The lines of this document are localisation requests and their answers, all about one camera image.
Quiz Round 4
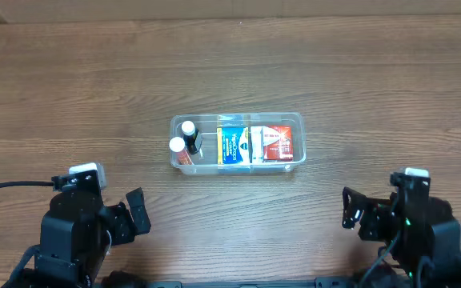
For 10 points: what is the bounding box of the clear plastic container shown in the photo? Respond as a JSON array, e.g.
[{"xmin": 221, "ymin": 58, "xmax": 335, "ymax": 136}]
[{"xmin": 170, "ymin": 112, "xmax": 307, "ymax": 175}]

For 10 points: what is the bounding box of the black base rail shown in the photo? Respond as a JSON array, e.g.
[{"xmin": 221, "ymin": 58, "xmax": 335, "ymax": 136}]
[{"xmin": 143, "ymin": 276, "xmax": 358, "ymax": 288}]

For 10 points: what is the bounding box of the blue VapoDrops cough drops bag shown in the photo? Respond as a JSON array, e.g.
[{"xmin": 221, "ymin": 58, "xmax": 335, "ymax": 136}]
[{"xmin": 217, "ymin": 127, "xmax": 250, "ymax": 165}]

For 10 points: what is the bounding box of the red medicine sachet box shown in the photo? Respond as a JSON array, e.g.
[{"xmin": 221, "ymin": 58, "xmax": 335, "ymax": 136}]
[{"xmin": 263, "ymin": 126, "xmax": 294, "ymax": 162}]

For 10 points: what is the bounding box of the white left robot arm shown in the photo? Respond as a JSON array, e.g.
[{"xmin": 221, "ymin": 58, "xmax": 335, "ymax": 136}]
[{"xmin": 4, "ymin": 188, "xmax": 151, "ymax": 287}]

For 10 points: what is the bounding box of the white Hansaplast plaster box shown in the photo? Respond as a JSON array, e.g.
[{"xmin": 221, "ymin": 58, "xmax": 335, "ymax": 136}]
[{"xmin": 251, "ymin": 126, "xmax": 264, "ymax": 164}]

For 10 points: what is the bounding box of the dark bottle white cap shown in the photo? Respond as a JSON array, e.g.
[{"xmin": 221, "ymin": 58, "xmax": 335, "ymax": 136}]
[{"xmin": 181, "ymin": 121, "xmax": 202, "ymax": 154}]

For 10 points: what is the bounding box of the orange tablet tube white cap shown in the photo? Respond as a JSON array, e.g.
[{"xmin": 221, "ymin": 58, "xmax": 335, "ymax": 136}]
[{"xmin": 169, "ymin": 137, "xmax": 193, "ymax": 165}]

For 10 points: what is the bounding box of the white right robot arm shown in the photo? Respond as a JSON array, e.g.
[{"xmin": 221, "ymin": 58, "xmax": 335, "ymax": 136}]
[{"xmin": 342, "ymin": 179, "xmax": 461, "ymax": 287}]

